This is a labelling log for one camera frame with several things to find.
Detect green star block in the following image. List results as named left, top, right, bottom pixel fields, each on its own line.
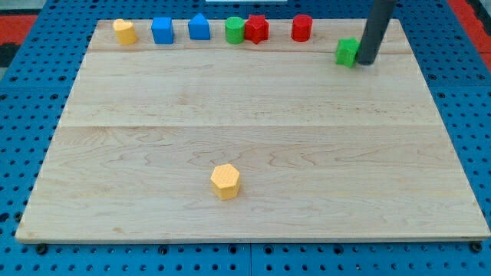
left=335, top=37, right=360, bottom=67

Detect red star block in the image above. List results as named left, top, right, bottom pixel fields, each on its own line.
left=245, top=15, right=269, bottom=44

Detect yellow hexagon block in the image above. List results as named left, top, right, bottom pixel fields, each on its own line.
left=210, top=163, right=240, bottom=200

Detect wooden board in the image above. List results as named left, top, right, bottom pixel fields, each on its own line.
left=16, top=19, right=490, bottom=244

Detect green cylinder block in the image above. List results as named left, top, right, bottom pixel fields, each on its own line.
left=225, top=16, right=245, bottom=44

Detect blue pentagon block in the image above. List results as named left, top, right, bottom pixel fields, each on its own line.
left=188, top=13, right=211, bottom=40

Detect red cylinder block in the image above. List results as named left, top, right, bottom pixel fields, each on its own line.
left=291, top=15, right=313, bottom=42

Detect blue cube block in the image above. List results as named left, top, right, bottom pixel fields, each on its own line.
left=151, top=17, right=174, bottom=44

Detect yellow heart block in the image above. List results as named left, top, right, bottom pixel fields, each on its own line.
left=113, top=18, right=138, bottom=46

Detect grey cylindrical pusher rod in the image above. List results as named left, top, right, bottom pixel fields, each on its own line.
left=356, top=0, right=397, bottom=65

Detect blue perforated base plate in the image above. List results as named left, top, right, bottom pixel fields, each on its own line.
left=1, top=1, right=490, bottom=275

